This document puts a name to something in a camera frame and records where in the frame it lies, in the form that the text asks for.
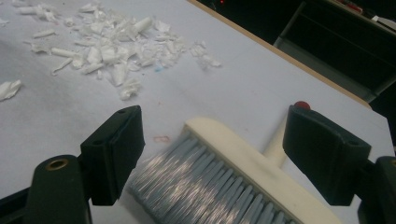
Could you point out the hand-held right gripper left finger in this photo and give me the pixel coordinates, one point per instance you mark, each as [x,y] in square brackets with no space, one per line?
[112,155]

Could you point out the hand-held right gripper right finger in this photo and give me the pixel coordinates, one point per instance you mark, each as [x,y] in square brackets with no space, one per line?
[323,155]

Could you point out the cream hand brush grey bristles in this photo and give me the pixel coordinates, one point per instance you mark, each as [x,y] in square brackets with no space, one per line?
[236,174]

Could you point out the small red round knob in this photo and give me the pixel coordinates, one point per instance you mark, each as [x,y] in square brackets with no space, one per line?
[302,105]

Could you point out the dark metal shelf unit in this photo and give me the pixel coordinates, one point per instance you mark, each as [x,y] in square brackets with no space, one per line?
[342,46]

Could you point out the pile of white paper scraps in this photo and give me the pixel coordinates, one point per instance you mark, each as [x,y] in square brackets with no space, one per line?
[118,43]

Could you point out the crumpled white paper scrap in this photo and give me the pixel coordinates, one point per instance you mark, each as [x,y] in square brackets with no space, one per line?
[8,89]

